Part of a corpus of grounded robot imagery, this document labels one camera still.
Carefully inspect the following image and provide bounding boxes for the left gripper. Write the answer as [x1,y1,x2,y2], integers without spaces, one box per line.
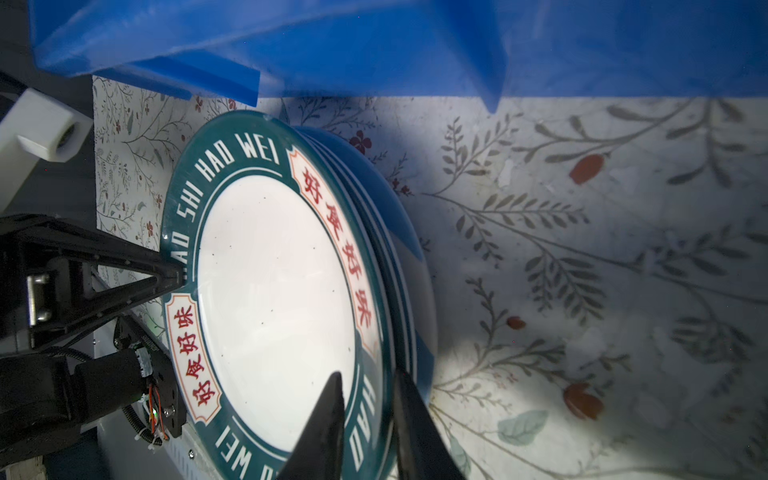
[1,214,185,354]

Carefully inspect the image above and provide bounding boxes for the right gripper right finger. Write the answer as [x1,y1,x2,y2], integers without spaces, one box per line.
[393,369,465,480]

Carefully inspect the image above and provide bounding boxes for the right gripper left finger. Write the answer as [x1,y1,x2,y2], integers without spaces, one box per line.
[277,372,345,480]

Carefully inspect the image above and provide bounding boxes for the blue white striped plate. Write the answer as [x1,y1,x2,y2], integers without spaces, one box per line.
[303,127,438,403]

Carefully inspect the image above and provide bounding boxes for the green rimmed white plate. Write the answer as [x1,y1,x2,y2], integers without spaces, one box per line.
[160,111,396,479]

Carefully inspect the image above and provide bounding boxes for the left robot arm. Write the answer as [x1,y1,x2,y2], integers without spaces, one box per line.
[1,214,187,466]

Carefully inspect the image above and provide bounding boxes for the blue plastic bin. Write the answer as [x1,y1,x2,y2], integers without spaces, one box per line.
[28,1,767,110]

